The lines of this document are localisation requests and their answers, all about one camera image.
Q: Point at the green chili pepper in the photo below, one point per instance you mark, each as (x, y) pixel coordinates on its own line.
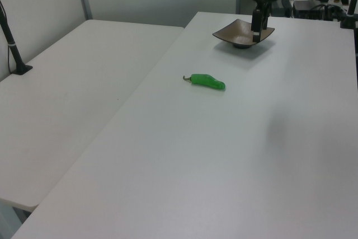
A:
(207, 80)

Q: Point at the brown square ceramic plate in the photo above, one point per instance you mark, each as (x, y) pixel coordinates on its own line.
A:
(237, 33)

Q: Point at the black rectangular power adapter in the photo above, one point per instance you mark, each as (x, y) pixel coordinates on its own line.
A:
(281, 8)

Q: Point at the black electronics box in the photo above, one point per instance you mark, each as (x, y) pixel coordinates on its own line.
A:
(307, 8)

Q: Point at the black clamped camera stand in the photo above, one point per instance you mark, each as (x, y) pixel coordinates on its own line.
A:
(351, 6)

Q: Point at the black camera stand pole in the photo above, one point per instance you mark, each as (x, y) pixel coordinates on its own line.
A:
(12, 46)

